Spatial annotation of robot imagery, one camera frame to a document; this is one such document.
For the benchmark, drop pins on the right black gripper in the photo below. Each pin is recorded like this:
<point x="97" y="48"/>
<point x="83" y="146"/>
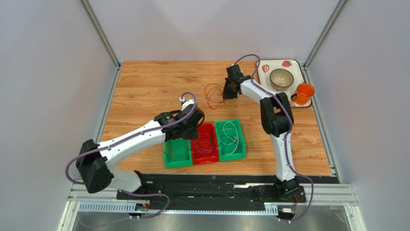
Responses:
<point x="229" y="88"/>

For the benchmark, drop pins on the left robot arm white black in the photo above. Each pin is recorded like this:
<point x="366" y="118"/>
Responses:
<point x="96" y="162"/>

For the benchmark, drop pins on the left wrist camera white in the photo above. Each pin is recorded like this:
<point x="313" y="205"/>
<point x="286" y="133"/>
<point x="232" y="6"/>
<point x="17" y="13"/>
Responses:
<point x="185" y="102"/>

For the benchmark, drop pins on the right green plastic bin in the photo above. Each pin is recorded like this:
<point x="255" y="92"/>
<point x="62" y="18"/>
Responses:
<point x="231" y="140"/>

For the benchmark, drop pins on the strawberry pattern white tray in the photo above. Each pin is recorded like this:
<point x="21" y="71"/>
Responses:
<point x="266" y="67"/>

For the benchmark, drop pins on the red plastic bin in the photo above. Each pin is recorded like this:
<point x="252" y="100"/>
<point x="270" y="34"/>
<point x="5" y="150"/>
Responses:
<point x="205" y="148"/>

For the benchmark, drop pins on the green plastic bin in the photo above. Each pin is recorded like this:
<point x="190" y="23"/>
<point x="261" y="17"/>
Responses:
<point x="231" y="140"/>
<point x="177" y="153"/>

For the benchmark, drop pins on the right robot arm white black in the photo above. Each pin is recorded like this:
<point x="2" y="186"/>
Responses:
<point x="276" y="120"/>

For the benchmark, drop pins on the left green plastic bin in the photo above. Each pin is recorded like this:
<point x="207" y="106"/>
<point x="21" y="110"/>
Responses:
<point x="177" y="153"/>

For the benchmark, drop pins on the aluminium frame post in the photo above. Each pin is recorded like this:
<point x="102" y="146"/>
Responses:
<point x="88" y="9"/>
<point x="340" y="6"/>

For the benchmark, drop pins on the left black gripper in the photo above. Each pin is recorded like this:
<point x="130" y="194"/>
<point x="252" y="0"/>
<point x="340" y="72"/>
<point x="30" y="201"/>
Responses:
<point x="192" y="135"/>

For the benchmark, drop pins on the orange mug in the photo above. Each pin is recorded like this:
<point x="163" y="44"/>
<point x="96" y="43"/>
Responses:
<point x="303" y="94"/>

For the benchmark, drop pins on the left aluminium frame post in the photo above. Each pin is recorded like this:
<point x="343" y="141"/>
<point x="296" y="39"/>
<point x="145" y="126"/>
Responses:
<point x="88" y="9"/>

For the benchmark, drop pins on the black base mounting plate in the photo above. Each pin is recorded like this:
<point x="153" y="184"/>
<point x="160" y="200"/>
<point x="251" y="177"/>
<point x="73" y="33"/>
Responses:
<point x="213" y="192"/>

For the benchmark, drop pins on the right aluminium frame post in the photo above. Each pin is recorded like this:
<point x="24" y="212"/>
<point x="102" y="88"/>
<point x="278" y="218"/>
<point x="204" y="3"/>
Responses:
<point x="340" y="6"/>

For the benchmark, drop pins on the grey ceramic bowl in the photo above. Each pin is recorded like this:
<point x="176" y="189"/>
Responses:
<point x="281" y="79"/>

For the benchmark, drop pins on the aluminium rail front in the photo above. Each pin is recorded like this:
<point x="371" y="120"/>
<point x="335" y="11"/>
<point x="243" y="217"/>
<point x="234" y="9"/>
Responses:
<point x="111" y="200"/>

